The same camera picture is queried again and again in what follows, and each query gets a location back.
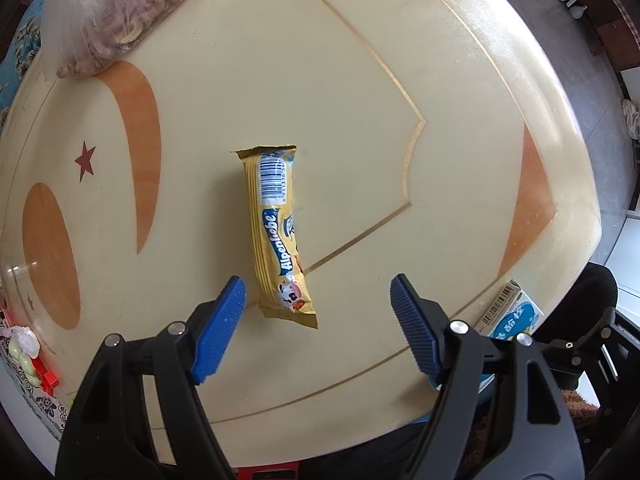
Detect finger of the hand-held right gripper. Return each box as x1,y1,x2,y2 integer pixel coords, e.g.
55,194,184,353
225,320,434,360
544,307,617,362

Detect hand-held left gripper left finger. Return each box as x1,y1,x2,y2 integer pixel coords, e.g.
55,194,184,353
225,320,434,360
55,275,248,480

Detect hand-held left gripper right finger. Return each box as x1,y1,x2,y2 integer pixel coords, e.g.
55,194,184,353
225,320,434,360
389,274,588,480

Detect white and blue box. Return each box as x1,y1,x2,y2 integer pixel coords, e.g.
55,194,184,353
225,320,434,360
475,279,547,392

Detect yellow candy wrapper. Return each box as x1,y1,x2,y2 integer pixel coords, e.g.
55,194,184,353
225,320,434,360
231,145,319,330

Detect brown mat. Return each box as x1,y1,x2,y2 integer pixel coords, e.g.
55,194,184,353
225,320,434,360
565,387,601,431

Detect white and green toy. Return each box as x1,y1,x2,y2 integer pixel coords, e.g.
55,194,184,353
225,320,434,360
2,326,41,386

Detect white cloth bundle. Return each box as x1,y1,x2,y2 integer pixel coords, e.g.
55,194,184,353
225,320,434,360
621,99,640,140

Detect dark wooden furniture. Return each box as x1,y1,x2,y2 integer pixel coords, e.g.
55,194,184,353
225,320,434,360
582,0,640,73

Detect clear bag of nuts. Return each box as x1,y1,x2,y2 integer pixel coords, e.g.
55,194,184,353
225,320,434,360
41,0,225,80

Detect blue patterned cloth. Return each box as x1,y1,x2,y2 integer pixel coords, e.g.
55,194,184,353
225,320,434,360
0,0,46,128

